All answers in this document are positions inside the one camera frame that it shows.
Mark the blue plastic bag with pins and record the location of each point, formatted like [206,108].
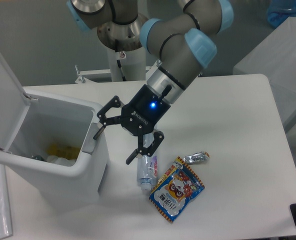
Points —
[279,10]

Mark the blue snack bag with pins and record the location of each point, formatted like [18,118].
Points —
[178,186]

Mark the white push-lid trash can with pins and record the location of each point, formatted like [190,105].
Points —
[31,121]

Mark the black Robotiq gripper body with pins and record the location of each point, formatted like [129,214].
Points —
[145,109]

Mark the crumpled silver foil wrapper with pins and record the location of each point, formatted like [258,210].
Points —
[197,158]

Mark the yellow trash inside can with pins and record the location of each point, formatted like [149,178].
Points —
[62,155]

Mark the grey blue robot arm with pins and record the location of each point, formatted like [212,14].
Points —
[183,45]

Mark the clear plastic water bottle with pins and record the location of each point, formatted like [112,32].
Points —
[147,172]

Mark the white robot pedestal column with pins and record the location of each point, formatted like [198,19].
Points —
[126,55]

